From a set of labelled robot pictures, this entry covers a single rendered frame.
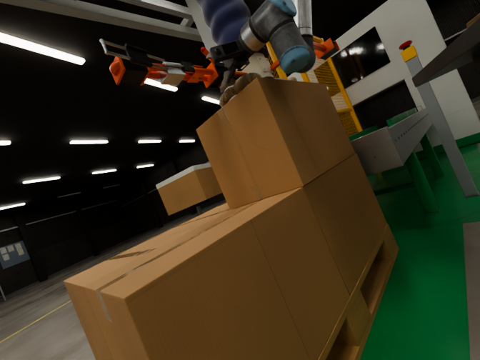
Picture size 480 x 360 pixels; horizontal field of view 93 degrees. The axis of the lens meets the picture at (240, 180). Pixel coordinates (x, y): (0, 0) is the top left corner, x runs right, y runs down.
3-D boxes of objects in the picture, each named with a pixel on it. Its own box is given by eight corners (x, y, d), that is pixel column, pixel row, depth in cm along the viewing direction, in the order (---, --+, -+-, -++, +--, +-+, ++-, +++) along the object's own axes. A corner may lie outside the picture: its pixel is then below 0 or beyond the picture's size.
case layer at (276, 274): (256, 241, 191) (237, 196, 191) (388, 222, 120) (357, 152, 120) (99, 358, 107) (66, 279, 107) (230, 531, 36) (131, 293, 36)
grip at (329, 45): (324, 61, 120) (321, 52, 120) (340, 49, 114) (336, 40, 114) (318, 59, 114) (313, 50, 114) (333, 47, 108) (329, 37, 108)
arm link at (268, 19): (288, 12, 64) (273, -21, 64) (256, 44, 73) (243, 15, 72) (303, 18, 70) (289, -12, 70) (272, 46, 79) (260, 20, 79)
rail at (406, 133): (428, 123, 281) (422, 108, 281) (434, 121, 277) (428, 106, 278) (393, 166, 119) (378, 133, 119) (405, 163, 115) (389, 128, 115)
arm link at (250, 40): (255, 41, 73) (243, 13, 73) (245, 51, 76) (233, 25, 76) (271, 45, 79) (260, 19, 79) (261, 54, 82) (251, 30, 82)
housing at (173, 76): (178, 86, 83) (173, 74, 83) (186, 74, 78) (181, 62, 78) (160, 85, 78) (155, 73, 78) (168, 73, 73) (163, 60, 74)
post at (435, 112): (464, 194, 148) (401, 53, 150) (478, 191, 143) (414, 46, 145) (464, 198, 143) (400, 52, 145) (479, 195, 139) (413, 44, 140)
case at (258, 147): (293, 176, 148) (268, 119, 148) (355, 153, 120) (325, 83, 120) (229, 210, 105) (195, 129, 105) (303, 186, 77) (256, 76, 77)
